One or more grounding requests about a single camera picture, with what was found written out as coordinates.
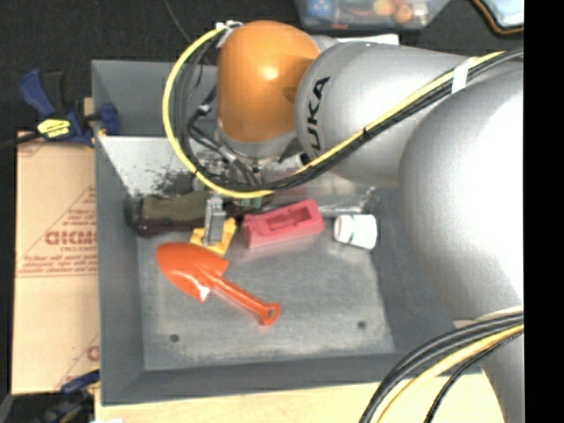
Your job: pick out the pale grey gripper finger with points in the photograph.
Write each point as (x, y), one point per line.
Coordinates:
(210, 227)
(220, 227)

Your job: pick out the yellow flat toy piece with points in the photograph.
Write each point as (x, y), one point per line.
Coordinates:
(229, 232)

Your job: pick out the dark green flat block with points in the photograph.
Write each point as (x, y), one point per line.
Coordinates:
(172, 210)

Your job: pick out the orange toy shovel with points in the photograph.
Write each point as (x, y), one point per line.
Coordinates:
(194, 269)

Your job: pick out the pink rectangular block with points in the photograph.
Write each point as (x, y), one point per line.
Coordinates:
(282, 225)

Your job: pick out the grey metal bin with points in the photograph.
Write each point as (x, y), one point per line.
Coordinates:
(282, 324)

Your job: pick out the white plastic bottle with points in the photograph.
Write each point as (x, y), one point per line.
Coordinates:
(359, 232)

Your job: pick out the brown cardboard board red print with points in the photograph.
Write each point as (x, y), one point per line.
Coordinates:
(53, 306)

